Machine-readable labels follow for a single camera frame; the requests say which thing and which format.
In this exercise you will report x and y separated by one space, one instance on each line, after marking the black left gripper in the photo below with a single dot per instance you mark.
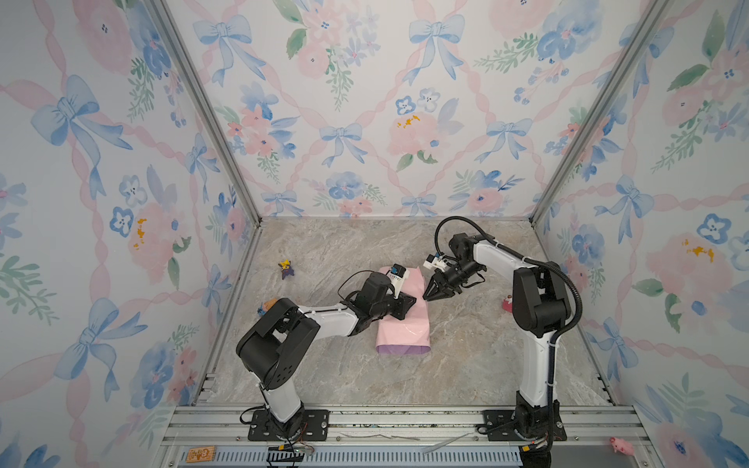
401 302

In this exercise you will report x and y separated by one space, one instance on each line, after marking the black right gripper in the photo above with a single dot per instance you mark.
444 293

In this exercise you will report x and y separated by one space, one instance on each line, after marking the purple pink wrapping paper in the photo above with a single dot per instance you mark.
410 336

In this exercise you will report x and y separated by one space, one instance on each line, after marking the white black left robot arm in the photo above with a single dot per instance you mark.
273 349

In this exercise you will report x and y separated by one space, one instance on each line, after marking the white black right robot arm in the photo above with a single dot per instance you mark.
544 307

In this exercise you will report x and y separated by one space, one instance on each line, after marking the small red pink toy figure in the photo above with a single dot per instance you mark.
507 304

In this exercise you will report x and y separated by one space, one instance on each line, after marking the purple yellow toy figure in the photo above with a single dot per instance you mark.
287 269

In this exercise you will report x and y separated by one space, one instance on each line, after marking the orange blue toy figure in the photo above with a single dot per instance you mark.
266 307

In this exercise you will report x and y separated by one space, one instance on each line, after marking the pink pig toy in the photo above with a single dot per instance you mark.
621 446

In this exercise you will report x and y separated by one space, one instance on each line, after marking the orange tag label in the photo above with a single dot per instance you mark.
201 454

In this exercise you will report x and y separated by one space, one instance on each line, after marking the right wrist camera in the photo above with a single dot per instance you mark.
450 251

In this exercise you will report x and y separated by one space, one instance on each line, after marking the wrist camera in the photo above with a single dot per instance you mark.
397 275
450 251

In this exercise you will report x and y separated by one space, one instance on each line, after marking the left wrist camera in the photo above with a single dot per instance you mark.
397 275

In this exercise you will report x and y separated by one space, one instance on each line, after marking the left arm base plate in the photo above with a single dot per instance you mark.
307 425

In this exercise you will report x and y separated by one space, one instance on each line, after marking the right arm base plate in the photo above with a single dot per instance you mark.
504 425

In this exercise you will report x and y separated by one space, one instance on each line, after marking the aluminium front rail frame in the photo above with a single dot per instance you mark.
378 436

